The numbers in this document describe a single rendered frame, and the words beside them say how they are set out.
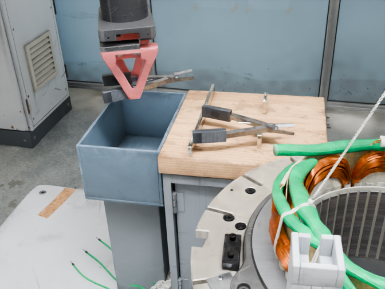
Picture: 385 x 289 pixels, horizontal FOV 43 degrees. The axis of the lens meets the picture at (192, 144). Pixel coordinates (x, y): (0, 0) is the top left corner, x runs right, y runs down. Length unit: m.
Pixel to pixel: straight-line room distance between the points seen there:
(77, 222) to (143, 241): 0.26
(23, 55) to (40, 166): 0.57
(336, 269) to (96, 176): 0.42
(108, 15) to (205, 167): 0.21
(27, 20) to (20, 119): 0.51
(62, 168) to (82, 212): 1.60
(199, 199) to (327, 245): 0.34
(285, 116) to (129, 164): 0.22
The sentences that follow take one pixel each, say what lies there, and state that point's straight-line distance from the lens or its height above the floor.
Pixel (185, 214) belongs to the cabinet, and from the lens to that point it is 0.64.
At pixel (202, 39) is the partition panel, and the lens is 2.79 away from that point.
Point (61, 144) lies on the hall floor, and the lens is 2.79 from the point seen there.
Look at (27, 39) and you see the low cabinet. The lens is 2.68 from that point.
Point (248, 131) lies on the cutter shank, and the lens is 0.58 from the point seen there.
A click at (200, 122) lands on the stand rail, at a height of 1.08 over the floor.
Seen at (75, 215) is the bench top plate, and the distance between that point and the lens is 0.98.
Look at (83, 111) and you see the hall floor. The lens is 3.11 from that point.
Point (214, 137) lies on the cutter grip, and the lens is 0.57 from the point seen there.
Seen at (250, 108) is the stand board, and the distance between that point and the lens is 0.69.
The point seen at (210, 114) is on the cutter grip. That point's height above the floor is 1.09.
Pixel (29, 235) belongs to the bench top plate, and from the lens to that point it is 0.96.
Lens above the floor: 1.38
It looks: 31 degrees down
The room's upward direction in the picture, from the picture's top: 2 degrees counter-clockwise
